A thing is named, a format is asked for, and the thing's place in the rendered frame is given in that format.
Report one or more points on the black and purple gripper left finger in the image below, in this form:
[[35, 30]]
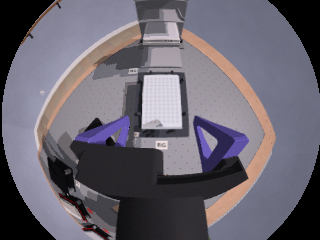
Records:
[[99, 134]]

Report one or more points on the grey metal plate hotel rack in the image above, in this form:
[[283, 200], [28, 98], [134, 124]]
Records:
[[161, 56]]

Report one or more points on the dark grey raised platform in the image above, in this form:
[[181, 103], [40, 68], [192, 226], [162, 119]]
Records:
[[139, 132]]

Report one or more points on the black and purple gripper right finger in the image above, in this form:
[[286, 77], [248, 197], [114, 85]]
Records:
[[230, 142]]

